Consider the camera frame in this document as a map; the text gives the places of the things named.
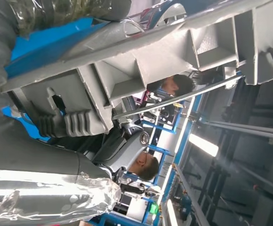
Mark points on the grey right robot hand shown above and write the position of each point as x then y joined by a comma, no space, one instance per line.
32,162

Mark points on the person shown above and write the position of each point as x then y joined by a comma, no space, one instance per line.
181,84
148,167

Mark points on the blue workstation frame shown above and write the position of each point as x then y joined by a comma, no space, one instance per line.
118,221

